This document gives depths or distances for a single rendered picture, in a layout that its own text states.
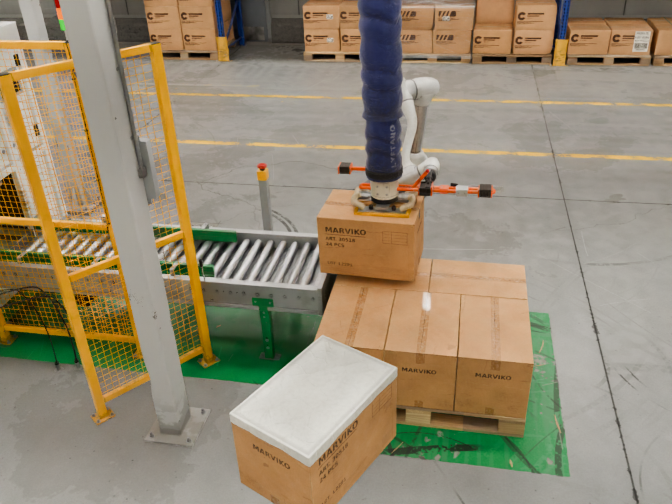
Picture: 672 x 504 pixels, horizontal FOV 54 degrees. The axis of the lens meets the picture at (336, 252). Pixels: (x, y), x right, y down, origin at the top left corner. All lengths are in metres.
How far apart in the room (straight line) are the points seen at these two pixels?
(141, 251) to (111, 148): 0.54
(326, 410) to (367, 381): 0.23
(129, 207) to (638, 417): 3.08
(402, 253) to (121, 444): 1.99
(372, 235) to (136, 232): 1.43
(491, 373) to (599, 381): 1.00
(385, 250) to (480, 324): 0.71
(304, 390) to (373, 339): 1.09
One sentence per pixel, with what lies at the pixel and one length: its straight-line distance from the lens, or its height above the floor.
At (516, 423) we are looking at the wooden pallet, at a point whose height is 0.11.
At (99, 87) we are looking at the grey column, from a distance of 3.09.
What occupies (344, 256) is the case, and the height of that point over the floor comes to 0.75.
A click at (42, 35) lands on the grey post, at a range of 6.52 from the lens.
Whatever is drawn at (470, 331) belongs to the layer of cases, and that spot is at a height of 0.54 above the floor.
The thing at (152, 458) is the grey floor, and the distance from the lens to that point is 4.07.
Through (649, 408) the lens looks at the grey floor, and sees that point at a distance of 4.47.
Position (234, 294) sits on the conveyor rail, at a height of 0.51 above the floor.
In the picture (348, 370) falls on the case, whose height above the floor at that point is 1.02.
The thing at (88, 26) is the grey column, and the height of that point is 2.33.
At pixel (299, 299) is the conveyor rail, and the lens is 4.18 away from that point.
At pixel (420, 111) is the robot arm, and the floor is 1.38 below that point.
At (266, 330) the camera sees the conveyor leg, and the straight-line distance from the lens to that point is 4.40.
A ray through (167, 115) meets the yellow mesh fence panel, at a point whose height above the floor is 1.72.
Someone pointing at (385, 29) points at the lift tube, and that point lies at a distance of 3.66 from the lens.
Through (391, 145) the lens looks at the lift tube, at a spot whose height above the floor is 1.45.
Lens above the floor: 2.89
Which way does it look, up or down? 31 degrees down
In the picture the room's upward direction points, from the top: 2 degrees counter-clockwise
